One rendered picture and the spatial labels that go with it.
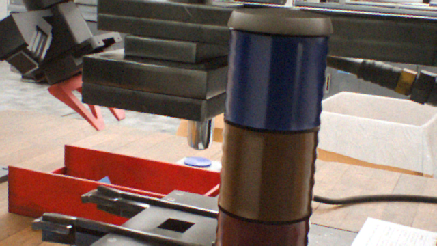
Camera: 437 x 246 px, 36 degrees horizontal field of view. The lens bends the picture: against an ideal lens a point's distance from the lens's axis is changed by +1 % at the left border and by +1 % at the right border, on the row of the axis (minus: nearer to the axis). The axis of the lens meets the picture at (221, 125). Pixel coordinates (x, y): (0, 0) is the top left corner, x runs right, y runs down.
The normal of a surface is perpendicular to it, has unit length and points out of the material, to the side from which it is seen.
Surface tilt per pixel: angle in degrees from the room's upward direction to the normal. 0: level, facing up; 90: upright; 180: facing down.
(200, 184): 90
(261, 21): 71
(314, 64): 76
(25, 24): 59
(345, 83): 90
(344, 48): 90
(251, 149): 104
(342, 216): 0
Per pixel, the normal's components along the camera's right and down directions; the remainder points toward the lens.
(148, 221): 0.07, -0.97
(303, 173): 0.66, -0.03
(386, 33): -0.37, 0.19
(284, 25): 0.04, -0.08
